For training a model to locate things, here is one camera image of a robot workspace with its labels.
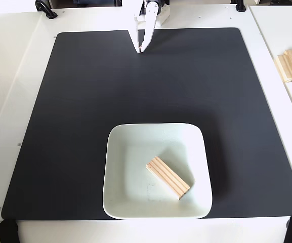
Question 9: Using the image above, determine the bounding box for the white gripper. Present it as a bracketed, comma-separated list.
[128, 0, 160, 54]

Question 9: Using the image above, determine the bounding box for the black mat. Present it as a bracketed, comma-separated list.
[1, 27, 292, 219]

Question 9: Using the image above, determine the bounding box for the grooved wooden block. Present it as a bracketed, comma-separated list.
[145, 156, 190, 200]

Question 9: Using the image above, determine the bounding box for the white square plate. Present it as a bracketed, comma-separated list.
[102, 123, 214, 220]

